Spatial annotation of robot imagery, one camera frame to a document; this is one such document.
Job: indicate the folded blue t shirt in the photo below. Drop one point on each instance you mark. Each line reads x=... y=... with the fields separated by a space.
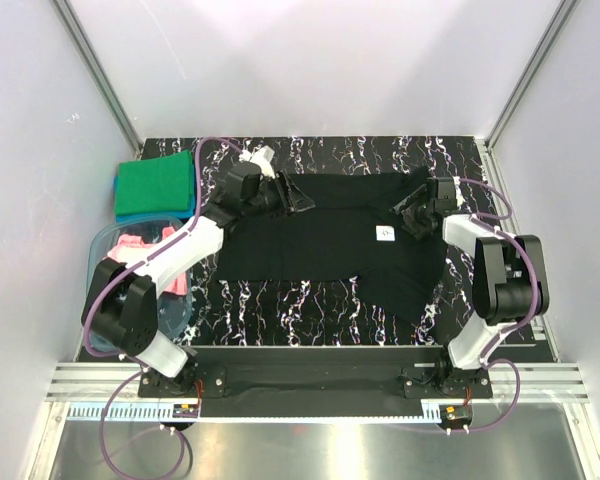
x=180 y=214

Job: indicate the aluminium frame post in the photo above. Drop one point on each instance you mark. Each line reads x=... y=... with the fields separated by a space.
x=551 y=33
x=87 y=52

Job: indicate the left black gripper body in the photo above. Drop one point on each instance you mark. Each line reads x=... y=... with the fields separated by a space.
x=269 y=199

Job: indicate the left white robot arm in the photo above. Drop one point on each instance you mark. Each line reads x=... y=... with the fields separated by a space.
x=121 y=305

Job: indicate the left aluminium frame post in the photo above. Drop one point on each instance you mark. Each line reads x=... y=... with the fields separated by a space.
x=87 y=52

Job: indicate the white slotted cable duct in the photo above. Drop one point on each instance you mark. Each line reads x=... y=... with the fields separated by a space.
x=212 y=411

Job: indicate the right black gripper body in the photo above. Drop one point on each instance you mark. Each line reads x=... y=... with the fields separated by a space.
x=414 y=219

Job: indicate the pink t shirt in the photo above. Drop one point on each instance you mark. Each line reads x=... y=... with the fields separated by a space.
x=131 y=248

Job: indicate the right aluminium frame post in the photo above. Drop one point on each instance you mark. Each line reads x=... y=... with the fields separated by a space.
x=551 y=33

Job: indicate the folded green t shirt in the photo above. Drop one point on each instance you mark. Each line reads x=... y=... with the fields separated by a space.
x=157 y=185

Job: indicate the clear blue plastic bin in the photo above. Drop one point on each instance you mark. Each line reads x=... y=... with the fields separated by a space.
x=173 y=311

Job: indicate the black t shirt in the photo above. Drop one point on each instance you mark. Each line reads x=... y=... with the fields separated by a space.
x=352 y=232

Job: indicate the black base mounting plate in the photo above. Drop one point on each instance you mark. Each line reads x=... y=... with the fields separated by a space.
x=408 y=371

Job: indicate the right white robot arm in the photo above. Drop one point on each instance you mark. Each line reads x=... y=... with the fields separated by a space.
x=509 y=286

